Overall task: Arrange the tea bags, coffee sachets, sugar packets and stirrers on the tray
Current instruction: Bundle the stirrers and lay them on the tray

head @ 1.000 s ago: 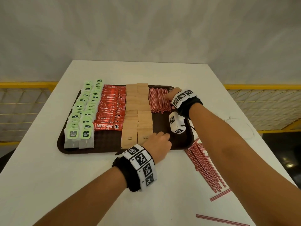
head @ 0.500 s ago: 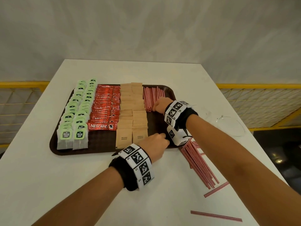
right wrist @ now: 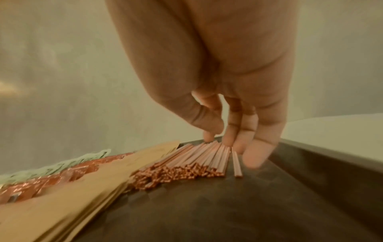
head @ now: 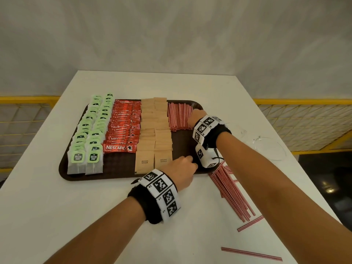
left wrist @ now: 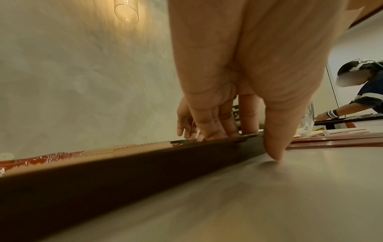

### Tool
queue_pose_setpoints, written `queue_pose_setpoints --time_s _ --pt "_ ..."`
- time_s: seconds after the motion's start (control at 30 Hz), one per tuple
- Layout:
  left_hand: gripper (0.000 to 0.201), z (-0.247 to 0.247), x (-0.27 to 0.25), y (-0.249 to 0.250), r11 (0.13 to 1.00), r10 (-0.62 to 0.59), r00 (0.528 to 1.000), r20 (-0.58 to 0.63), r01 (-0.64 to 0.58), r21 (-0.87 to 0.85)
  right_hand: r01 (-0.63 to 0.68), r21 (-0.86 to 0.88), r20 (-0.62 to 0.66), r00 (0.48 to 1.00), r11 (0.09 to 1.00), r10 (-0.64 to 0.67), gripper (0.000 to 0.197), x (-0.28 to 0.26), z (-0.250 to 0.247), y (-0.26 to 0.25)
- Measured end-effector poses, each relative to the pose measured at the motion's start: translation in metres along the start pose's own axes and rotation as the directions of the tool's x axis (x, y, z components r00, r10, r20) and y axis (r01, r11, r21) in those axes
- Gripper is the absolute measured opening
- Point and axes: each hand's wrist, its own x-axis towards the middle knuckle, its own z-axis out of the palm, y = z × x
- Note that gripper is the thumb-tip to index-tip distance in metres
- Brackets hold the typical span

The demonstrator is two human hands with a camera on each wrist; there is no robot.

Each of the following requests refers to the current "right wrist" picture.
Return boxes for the row of red Nescafe sachets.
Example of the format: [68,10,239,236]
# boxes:
[0,152,136,205]

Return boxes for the neat rows of sugar packets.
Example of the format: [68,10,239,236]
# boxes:
[0,141,181,242]

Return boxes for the neat rows of tea bags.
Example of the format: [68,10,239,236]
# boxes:
[0,148,112,185]

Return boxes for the person's right hand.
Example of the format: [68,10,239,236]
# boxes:
[104,0,301,170]

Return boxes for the pink stir sticks bundle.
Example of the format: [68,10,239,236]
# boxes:
[128,140,244,191]

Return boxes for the brown plastic tray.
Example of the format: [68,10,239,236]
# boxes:
[73,136,383,242]

